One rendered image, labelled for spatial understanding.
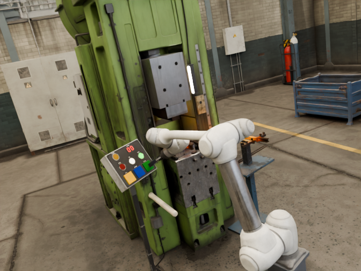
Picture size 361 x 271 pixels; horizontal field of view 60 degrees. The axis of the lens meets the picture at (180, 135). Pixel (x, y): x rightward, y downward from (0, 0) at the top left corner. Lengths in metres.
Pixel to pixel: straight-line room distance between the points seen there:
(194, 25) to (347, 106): 3.62
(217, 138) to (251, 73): 8.75
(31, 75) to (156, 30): 5.31
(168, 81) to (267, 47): 8.19
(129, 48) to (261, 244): 1.72
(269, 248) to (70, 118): 6.60
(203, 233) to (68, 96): 5.48
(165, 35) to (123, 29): 0.36
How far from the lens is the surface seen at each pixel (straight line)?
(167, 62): 2.53
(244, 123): 1.60
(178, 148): 2.04
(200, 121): 2.88
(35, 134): 7.83
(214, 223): 3.09
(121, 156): 2.28
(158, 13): 2.70
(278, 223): 1.77
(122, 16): 2.57
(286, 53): 9.80
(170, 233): 3.05
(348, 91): 5.77
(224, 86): 9.69
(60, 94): 7.69
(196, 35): 2.85
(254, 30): 10.28
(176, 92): 2.56
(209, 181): 2.82
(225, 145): 1.50
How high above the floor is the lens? 1.85
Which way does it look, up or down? 17 degrees down
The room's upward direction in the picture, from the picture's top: 11 degrees counter-clockwise
